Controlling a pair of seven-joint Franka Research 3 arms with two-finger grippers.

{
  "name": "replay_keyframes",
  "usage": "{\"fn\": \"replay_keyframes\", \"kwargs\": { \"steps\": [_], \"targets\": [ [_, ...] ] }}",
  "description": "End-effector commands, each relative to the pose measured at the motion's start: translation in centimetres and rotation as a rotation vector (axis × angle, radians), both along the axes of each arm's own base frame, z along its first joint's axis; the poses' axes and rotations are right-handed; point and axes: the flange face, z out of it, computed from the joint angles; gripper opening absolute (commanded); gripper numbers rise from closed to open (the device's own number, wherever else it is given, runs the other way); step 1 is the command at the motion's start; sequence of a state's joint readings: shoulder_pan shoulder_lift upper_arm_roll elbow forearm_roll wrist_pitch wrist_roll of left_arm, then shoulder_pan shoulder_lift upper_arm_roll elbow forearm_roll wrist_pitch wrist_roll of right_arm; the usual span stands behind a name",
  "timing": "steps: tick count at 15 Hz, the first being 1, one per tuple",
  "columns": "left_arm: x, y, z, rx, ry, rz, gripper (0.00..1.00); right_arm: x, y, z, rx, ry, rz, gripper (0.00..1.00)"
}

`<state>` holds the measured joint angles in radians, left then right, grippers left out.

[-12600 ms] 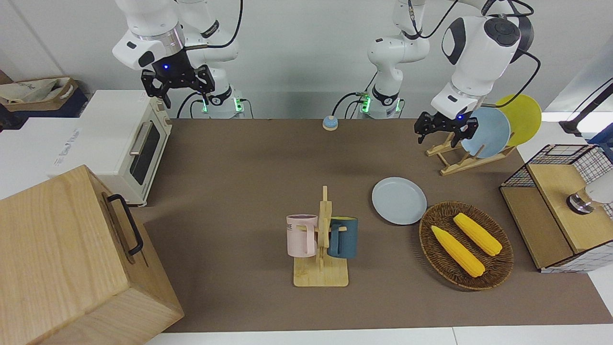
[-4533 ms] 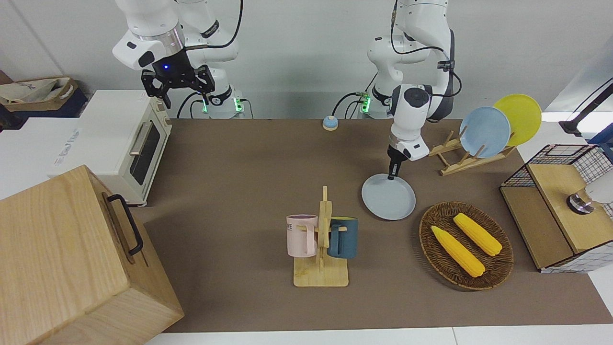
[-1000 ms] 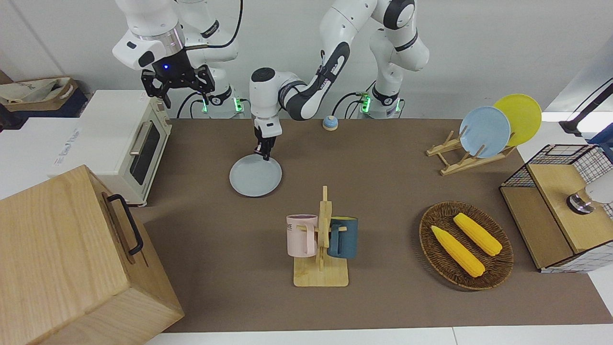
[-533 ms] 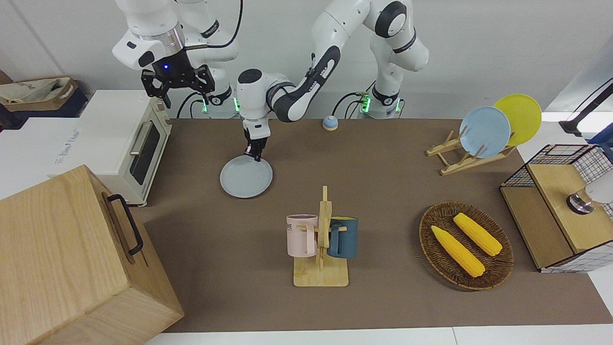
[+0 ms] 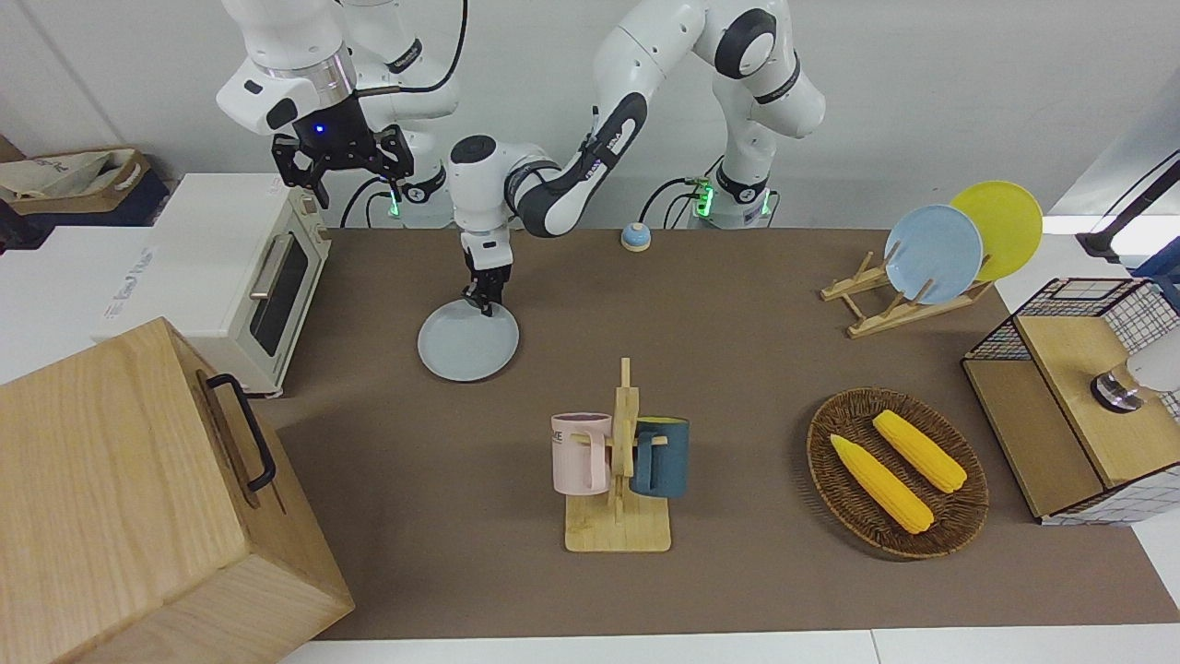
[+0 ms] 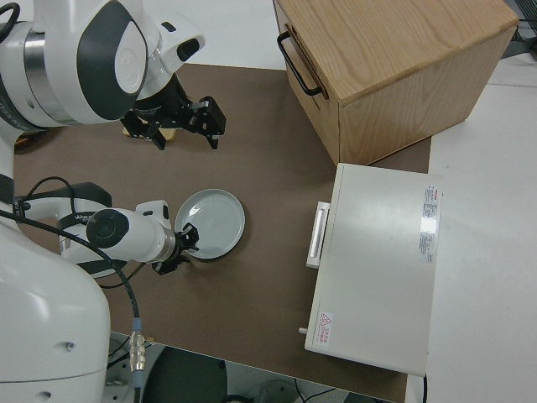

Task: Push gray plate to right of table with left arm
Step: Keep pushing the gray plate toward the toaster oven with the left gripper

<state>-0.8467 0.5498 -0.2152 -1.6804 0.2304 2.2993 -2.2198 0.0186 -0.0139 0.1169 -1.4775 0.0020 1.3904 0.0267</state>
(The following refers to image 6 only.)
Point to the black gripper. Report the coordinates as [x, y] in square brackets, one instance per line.
[168, 107]
[178, 247]

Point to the gray round plate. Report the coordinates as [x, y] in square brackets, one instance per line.
[214, 218]

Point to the wooden mug tree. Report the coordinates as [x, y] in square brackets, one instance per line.
[170, 134]

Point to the white toaster oven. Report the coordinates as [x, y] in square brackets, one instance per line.
[377, 260]

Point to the wooden drawer cabinet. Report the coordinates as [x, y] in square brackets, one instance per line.
[398, 63]

